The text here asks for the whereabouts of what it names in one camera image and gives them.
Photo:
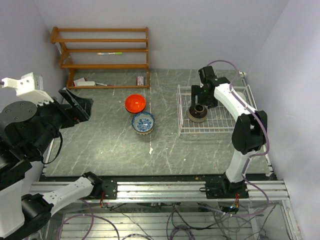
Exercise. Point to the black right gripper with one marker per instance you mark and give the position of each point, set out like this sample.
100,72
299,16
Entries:
196,89

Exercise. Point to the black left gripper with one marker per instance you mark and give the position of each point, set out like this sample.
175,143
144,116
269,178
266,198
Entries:
83,106

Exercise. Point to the brown bowl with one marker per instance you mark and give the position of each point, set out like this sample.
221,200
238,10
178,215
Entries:
197,113

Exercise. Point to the blue patterned white bowl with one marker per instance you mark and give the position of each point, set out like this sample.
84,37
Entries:
143,123

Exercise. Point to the white ribbed bowl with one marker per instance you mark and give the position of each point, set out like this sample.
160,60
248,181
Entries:
242,96

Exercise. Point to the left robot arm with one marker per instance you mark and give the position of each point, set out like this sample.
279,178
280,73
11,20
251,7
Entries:
26,130

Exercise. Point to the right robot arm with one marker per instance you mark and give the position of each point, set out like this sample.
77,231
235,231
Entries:
248,137

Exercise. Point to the wooden shelf rack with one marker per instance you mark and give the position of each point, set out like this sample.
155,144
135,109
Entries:
79,48

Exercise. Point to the white flat box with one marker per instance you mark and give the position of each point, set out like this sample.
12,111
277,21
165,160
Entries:
82,82

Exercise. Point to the red white marker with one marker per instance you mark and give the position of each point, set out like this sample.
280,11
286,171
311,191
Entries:
101,84

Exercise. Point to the red white small box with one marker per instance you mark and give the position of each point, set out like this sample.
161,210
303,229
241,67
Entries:
140,81

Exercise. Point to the green white pen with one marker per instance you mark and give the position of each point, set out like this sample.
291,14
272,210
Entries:
109,53

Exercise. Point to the orange bowl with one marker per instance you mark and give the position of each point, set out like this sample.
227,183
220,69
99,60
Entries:
135,103

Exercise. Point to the white wire dish rack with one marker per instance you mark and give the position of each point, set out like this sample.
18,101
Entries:
220,119

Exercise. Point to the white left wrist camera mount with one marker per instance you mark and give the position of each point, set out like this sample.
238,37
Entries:
29,88

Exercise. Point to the white corner bracket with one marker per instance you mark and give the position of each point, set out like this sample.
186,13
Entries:
243,74

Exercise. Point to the aluminium rail frame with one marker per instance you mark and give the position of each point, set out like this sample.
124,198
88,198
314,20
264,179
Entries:
189,209

